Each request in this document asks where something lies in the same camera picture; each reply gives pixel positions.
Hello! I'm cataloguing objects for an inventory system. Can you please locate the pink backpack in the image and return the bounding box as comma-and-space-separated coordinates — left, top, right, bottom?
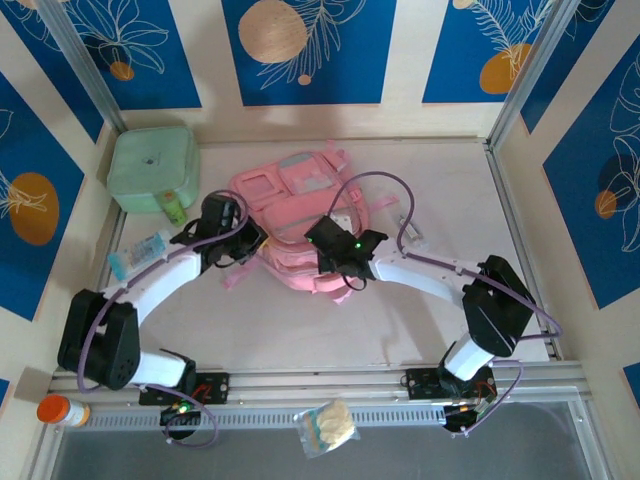
221, 138, 401, 307

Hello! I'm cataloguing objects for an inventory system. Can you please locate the clear plastic case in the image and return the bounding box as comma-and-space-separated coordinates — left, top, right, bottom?
398, 213, 431, 252

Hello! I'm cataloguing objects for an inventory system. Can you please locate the blue tissue pack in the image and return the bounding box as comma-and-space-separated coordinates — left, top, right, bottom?
107, 228, 175, 284

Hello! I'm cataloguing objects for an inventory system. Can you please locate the mint green lunch bag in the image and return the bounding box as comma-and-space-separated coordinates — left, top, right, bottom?
105, 125, 202, 214

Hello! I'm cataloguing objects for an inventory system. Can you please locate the plastic bag of snacks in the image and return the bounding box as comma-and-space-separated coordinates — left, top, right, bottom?
292, 398, 362, 460

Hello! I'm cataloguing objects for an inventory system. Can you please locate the small green bottle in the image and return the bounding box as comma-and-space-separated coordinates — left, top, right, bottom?
157, 190, 190, 226

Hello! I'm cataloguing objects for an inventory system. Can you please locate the orange-capped white bottle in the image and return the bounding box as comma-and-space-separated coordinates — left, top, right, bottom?
36, 393, 92, 430

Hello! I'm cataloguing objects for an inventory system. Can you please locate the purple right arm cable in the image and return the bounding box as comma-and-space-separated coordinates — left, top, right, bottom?
332, 171, 564, 441

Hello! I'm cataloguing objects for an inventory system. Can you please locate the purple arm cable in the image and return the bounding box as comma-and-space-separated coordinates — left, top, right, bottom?
332, 171, 564, 441
77, 188, 251, 451

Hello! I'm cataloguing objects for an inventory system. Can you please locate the aluminium side rail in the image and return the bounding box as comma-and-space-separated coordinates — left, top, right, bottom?
74, 207, 127, 374
483, 139, 564, 361

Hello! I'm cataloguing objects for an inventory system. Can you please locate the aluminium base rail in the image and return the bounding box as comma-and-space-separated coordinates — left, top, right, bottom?
48, 363, 586, 404

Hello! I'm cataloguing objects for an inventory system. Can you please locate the grey slotted cable duct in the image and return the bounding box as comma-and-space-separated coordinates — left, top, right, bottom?
82, 403, 447, 432

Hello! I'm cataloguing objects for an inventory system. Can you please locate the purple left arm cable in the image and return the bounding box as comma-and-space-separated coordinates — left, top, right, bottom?
77, 188, 251, 451

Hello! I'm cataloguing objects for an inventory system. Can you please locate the aluminium frame post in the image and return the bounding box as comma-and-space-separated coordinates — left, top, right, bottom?
35, 0, 127, 134
487, 0, 576, 151

